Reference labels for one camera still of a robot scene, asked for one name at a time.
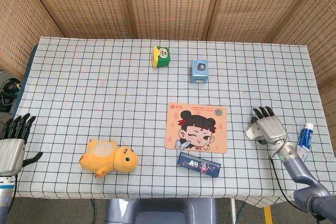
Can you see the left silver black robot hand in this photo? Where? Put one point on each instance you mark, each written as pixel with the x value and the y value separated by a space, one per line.
pixel 10 150

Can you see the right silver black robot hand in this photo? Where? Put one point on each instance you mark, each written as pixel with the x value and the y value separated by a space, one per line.
pixel 271 128

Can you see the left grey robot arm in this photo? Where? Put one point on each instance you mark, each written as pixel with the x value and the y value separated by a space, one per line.
pixel 5 197

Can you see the orange cartoon girl mouse pad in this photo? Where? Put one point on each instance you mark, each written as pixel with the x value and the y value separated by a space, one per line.
pixel 173 134

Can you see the blue white toothpaste tube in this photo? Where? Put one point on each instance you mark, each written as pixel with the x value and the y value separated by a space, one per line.
pixel 304 140

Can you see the dark blue pencil case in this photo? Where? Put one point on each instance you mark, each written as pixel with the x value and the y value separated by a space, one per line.
pixel 199 165

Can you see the light blue box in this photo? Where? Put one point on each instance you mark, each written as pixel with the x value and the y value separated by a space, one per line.
pixel 199 73

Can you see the blue checkered tablecloth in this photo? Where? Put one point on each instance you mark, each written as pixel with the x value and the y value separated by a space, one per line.
pixel 105 98

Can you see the yellow plush toy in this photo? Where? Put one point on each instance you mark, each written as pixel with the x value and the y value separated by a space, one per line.
pixel 123 159

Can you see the green and yellow box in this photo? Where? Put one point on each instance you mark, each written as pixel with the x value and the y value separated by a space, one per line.
pixel 162 58

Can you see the grey robot torso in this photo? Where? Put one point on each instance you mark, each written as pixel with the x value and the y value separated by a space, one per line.
pixel 160 212

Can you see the woven bamboo folding screen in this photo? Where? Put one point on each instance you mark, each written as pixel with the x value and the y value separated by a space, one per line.
pixel 170 3

